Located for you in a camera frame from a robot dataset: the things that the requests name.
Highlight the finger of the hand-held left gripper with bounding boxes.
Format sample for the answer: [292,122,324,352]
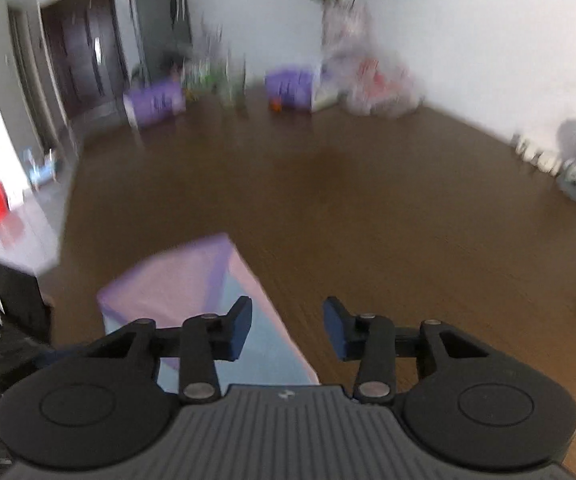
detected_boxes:
[0,342,86,382]

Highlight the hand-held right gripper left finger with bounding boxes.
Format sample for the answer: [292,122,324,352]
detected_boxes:
[88,296,255,405]

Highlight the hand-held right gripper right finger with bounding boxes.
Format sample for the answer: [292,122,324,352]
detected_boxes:
[322,296,490,405]

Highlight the pink and blue garment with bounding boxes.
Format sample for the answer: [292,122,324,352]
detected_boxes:
[96,232,320,397]

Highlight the purple tissue pack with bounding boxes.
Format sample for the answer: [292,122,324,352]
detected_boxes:
[122,81,188,129]
[264,65,317,112]

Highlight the drinking glass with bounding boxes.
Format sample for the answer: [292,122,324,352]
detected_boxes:
[217,54,247,107]

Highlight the clear plastic bag red print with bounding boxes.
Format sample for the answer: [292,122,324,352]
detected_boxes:
[342,54,425,119]

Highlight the wrapped flower vase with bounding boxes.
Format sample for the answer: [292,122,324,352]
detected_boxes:
[320,2,375,62]

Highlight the dark wooden door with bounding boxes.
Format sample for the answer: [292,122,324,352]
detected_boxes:
[39,0,130,122]

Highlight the grey cabinet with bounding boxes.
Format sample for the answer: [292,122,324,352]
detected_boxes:
[127,0,195,82]

